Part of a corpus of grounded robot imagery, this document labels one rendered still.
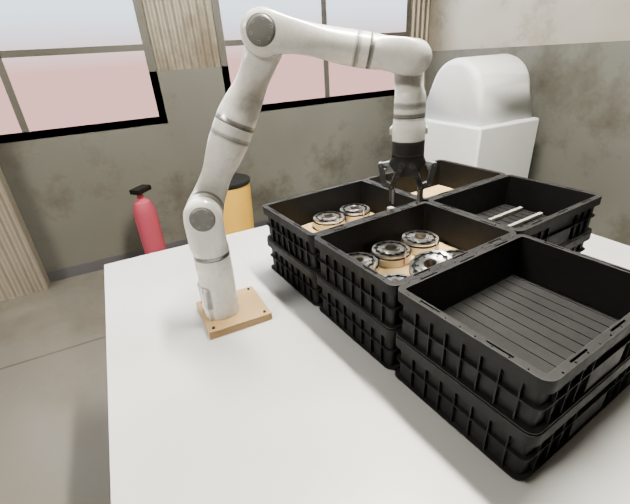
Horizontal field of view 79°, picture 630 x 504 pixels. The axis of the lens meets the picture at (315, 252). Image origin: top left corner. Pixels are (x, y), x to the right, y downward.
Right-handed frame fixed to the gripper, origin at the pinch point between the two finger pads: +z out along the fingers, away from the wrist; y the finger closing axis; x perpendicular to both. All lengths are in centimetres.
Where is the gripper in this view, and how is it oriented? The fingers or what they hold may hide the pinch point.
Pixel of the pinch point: (405, 197)
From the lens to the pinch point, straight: 99.2
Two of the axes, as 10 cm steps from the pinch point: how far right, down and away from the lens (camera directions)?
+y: 9.8, 0.4, -2.2
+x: 2.1, -4.6, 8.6
